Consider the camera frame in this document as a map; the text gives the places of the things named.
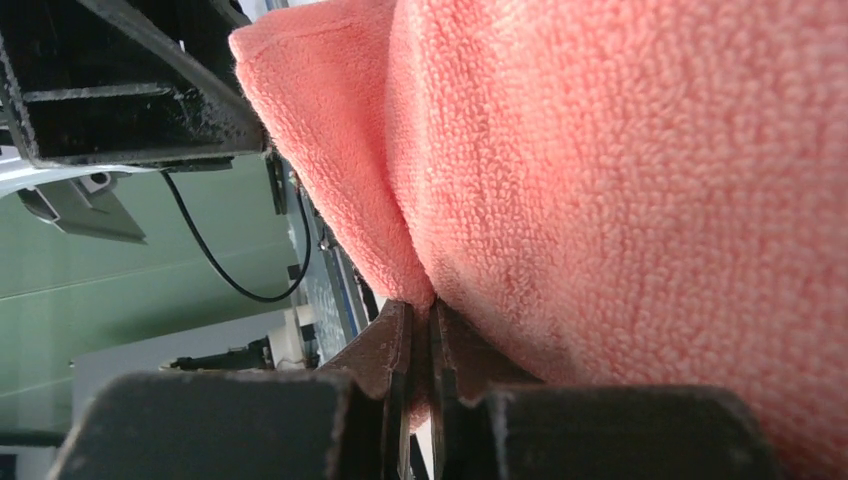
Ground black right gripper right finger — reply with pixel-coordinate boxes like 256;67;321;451
429;303;782;479

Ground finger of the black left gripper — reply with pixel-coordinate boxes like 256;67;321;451
1;1;268;171

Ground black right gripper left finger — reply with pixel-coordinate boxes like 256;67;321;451
49;301;414;479

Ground pink towel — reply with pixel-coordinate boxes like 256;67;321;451
229;1;847;479

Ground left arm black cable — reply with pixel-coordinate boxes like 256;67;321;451
160;170;314;305

